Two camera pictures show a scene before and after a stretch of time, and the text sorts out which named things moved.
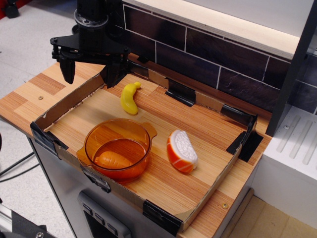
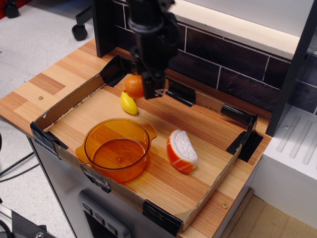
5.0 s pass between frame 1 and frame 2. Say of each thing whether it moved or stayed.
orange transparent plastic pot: stayed
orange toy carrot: moved
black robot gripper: moved
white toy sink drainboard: stayed
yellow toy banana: stayed
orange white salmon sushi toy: stayed
